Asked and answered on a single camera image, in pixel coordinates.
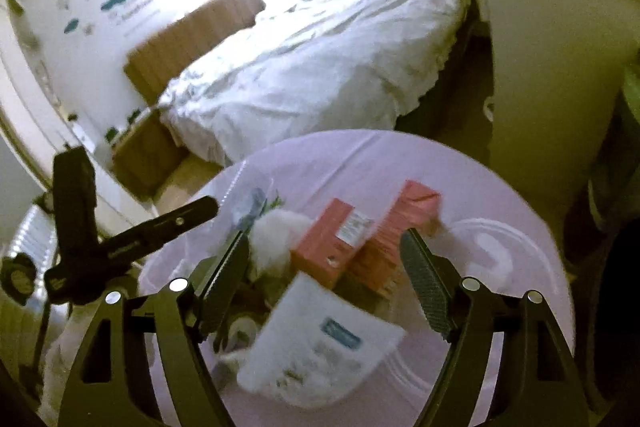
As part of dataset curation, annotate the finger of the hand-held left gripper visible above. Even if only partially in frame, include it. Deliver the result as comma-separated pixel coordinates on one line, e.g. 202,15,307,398
106,198,220,266

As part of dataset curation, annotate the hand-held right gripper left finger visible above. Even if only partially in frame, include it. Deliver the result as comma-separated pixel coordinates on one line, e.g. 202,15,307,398
57,229,251,427

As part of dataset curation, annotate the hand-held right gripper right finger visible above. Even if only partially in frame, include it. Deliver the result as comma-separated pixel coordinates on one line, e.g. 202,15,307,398
399,228,593,427

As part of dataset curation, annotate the white tissue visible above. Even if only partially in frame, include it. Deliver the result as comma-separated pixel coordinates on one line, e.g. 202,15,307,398
248,209,313,278

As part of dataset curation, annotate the clear wrapper with blue print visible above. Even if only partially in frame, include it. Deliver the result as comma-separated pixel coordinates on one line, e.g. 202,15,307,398
220,187,286,238

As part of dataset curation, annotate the plain pink box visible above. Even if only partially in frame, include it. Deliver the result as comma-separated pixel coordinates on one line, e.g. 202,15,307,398
350,180,443,295

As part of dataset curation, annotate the pink box with white label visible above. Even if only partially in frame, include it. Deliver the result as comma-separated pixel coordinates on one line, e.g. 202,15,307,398
291,198,376,290

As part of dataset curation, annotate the white packet with blue label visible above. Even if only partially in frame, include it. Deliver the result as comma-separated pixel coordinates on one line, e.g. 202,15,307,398
236,272,407,408

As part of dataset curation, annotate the white radiator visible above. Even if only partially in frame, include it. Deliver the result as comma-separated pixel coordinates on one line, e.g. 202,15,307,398
10,207,57,268

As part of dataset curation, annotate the wooden nightstand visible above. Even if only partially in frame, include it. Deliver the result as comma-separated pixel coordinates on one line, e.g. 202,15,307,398
112,109,188,202

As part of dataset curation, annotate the purple tablecloth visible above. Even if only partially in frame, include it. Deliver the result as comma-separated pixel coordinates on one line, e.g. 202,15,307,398
137,129,576,427

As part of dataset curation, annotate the brown padded headboard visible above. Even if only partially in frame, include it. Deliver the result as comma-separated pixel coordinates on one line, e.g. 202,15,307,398
124,0,267,108

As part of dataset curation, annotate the bed with white duvet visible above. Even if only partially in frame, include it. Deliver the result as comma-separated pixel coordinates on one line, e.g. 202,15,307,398
157,0,476,168

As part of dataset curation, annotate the white cabinet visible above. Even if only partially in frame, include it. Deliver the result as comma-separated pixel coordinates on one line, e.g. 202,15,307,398
460,0,640,228

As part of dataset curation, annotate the green bag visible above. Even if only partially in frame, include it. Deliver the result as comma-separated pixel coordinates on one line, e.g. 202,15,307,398
587,67,640,233

